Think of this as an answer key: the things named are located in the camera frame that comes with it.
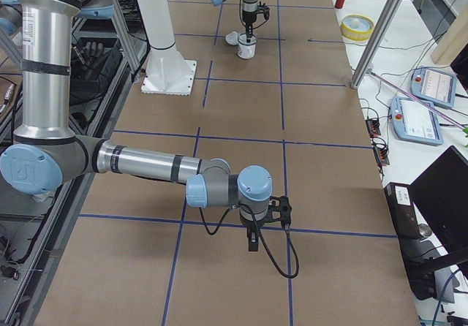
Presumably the wooden board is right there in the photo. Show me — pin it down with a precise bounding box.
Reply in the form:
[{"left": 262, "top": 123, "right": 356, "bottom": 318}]
[{"left": 431, "top": 7, "right": 468, "bottom": 65}]

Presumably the near teach pendant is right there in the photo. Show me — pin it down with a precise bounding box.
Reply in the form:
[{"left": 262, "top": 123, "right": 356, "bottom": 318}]
[{"left": 390, "top": 96, "right": 444, "bottom": 145}]

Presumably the black monitor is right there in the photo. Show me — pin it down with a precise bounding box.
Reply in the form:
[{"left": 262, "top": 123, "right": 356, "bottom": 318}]
[{"left": 409, "top": 145, "right": 467, "bottom": 253}]

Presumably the far teach pendant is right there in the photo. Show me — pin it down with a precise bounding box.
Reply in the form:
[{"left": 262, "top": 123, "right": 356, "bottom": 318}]
[{"left": 410, "top": 67, "right": 456, "bottom": 109}]

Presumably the upper orange black adapter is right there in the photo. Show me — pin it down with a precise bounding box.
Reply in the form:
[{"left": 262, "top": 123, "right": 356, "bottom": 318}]
[{"left": 365, "top": 118, "right": 381, "bottom": 137}]

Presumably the black computer box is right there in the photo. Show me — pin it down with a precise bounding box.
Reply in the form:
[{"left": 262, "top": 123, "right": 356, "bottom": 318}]
[{"left": 384, "top": 182, "right": 433, "bottom": 240}]

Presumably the white enamel mug blue rim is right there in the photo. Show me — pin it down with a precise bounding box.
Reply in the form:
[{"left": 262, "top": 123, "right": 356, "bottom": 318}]
[{"left": 238, "top": 43, "right": 257, "bottom": 59}]

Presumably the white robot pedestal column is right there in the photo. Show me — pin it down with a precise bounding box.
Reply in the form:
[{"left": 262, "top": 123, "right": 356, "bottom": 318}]
[{"left": 137, "top": 0, "right": 197, "bottom": 96}]

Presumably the lower orange black adapter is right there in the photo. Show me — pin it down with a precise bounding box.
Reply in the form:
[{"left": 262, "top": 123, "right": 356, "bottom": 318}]
[{"left": 373, "top": 146, "right": 390, "bottom": 167}]

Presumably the yellow tape roll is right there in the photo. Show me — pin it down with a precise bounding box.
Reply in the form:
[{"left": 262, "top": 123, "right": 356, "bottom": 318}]
[{"left": 340, "top": 15, "right": 375, "bottom": 42}]

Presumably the orange black adapter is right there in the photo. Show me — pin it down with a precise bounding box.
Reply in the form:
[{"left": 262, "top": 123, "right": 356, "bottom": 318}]
[
  {"left": 373, "top": 146, "right": 390, "bottom": 167},
  {"left": 365, "top": 118, "right": 381, "bottom": 137}
]

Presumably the aluminium frame post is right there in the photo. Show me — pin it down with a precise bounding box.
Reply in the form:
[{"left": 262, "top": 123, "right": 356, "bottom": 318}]
[{"left": 350, "top": 0, "right": 402, "bottom": 89}]

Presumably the white ceramic lid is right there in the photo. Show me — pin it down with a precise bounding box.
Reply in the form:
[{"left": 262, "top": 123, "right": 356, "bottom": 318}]
[{"left": 224, "top": 31, "right": 238, "bottom": 46}]

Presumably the teach pendant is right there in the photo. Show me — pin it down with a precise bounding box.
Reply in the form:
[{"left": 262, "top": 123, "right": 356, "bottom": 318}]
[
  {"left": 410, "top": 67, "right": 456, "bottom": 109},
  {"left": 390, "top": 96, "right": 444, "bottom": 145}
]

